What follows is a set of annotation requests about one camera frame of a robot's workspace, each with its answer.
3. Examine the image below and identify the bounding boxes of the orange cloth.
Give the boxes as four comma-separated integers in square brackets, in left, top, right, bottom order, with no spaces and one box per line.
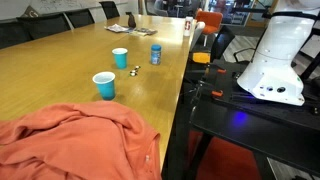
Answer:
[0,100,163,180]

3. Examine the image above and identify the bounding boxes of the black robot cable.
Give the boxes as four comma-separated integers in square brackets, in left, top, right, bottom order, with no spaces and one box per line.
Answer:
[269,10,320,22]

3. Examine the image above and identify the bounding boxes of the brown textured object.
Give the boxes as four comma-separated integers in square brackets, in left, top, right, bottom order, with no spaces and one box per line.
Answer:
[127,12,137,29]

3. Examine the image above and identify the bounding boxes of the orange chair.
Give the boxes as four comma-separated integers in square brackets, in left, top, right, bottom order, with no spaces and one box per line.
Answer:
[195,9,224,47]

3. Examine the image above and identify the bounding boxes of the blue plastic cup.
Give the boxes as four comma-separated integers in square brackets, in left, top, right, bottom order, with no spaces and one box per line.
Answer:
[111,47,129,70]
[92,71,117,101]

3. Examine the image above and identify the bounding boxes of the whiteboard with writing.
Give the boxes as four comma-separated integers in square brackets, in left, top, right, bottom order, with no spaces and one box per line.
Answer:
[0,0,129,21]

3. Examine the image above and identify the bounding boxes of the black robot platform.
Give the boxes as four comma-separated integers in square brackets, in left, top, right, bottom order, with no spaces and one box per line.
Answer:
[186,59,320,178]

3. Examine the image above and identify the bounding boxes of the white can red logo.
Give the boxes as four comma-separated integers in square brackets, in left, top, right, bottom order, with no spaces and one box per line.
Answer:
[183,16,195,37]

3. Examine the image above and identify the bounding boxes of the blue lidded jar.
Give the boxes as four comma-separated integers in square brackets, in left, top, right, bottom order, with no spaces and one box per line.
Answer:
[150,43,163,66]

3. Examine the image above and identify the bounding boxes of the black office chair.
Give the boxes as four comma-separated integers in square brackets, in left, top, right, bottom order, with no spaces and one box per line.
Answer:
[99,0,121,20]
[210,25,264,64]
[63,8,96,29]
[16,13,72,41]

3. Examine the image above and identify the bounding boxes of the yellow booklet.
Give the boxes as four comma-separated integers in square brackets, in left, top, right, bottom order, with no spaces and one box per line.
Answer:
[128,30,148,37]

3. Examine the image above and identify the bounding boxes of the dark magazine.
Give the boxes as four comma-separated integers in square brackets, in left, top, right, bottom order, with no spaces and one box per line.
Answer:
[134,27,158,36]

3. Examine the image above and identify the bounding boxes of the brown paper poster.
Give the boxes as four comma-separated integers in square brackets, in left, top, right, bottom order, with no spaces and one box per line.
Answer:
[21,5,40,18]

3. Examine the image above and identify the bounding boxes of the white chair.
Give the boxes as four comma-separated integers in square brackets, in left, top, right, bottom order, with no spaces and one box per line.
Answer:
[190,21,206,51]

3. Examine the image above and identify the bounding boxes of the white floral card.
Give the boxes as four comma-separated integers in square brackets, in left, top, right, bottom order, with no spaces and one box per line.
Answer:
[104,23,130,34]

